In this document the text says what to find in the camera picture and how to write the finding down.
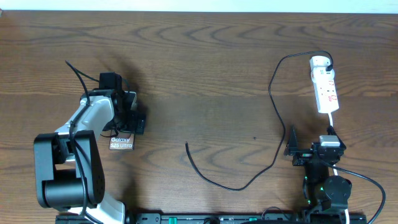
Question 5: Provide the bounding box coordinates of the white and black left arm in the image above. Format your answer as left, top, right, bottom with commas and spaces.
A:
34, 72, 146, 223

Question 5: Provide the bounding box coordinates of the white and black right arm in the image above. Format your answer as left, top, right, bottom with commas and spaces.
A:
284, 126, 352, 223

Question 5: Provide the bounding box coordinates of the white USB charger plug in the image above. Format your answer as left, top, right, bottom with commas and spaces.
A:
310, 55, 333, 70

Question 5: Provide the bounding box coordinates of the white power strip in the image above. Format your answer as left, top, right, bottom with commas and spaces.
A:
311, 67, 339, 114

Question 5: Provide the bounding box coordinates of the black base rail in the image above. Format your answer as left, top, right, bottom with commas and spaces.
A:
55, 213, 367, 224

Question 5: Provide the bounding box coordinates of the black charging cable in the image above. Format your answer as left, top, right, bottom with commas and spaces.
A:
185, 50, 335, 192

